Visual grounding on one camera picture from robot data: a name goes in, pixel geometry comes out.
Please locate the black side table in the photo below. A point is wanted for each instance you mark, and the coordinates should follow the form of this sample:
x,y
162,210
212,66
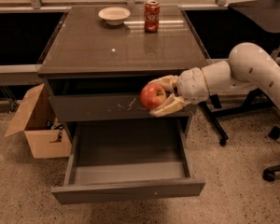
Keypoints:
x,y
261,16

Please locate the red soda can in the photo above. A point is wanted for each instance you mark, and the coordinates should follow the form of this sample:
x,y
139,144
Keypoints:
x,y
151,16

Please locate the red apple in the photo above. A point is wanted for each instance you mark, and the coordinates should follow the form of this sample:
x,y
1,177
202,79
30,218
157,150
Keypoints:
x,y
152,96

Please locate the grey drawer cabinet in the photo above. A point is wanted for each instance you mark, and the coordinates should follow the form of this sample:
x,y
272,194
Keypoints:
x,y
86,46

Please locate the open grey middle drawer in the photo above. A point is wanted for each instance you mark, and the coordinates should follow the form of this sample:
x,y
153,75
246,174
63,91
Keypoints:
x,y
128,159

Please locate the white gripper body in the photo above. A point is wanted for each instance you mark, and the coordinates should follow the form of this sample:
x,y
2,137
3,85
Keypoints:
x,y
192,85

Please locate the open cardboard box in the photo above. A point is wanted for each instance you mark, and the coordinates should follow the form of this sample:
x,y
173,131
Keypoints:
x,y
35,118

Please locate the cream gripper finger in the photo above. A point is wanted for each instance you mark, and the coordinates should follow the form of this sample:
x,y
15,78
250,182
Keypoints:
x,y
171,105
167,82

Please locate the white bowl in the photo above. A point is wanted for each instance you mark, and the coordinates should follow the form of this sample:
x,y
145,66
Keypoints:
x,y
114,15

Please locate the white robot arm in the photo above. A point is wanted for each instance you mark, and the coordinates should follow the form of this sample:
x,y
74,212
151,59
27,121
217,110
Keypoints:
x,y
219,78

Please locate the grey top drawer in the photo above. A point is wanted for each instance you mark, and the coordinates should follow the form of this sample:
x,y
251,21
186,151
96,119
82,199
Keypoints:
x,y
98,98

